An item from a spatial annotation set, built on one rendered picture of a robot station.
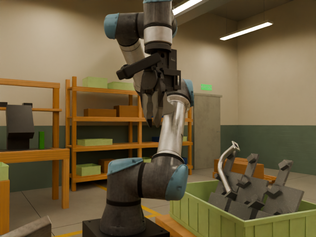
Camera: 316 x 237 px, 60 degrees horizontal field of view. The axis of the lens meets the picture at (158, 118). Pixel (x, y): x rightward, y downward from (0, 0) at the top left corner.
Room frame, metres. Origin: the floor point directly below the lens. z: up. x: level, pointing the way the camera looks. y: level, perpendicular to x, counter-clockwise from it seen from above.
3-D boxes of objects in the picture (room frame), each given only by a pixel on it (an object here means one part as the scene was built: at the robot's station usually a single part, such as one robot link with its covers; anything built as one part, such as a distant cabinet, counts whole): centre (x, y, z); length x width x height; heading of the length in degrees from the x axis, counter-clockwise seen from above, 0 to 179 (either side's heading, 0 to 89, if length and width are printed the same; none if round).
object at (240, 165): (6.21, -1.94, 0.22); 1.20 x 0.81 x 0.44; 29
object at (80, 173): (6.26, 0.52, 1.12); 3.01 x 0.54 x 2.23; 124
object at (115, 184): (0.93, 0.11, 1.11); 0.13 x 0.12 x 0.14; 79
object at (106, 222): (0.92, 0.12, 0.99); 0.15 x 0.15 x 0.10
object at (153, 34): (0.73, 0.00, 1.51); 0.08 x 0.08 x 0.05
